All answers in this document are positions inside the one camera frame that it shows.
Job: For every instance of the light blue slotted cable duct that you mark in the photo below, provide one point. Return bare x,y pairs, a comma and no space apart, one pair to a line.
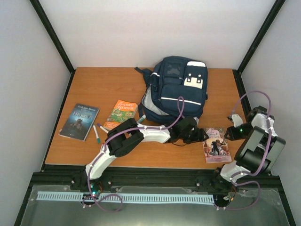
128,198

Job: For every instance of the black corner post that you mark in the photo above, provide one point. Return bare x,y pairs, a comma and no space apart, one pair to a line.
52,34
272,14

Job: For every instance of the black right corner post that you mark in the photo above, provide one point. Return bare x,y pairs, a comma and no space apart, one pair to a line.
272,14

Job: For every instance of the dark blue Heights book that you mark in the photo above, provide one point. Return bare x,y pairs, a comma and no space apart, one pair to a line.
79,122

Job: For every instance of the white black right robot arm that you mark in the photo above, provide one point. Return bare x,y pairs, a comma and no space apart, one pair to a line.
260,148

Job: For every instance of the black aluminium frame rail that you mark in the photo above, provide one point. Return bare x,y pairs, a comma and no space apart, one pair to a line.
201,180

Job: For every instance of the orange Treehouse book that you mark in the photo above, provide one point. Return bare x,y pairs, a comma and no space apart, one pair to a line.
121,112

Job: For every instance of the black left corner post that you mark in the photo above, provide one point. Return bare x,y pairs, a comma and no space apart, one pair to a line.
52,34

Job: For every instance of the green white glue stick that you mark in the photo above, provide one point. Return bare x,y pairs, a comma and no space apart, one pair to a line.
141,119

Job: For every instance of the purple capped white marker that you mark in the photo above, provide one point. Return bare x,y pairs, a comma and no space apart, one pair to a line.
102,128

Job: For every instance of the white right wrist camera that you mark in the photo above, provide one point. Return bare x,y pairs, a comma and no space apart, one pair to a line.
236,120

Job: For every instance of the navy blue student backpack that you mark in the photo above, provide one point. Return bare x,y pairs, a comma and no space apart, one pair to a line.
173,83

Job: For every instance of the green capped white marker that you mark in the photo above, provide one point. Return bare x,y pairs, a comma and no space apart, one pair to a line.
96,134

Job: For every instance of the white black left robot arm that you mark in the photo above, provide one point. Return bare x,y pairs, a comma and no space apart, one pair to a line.
127,136

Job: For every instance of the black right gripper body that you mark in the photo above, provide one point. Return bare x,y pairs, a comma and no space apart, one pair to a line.
242,134

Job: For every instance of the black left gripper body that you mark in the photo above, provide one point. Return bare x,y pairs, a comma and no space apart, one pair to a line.
188,138

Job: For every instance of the pink Taming Shrew book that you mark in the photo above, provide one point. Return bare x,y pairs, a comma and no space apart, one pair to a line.
216,148

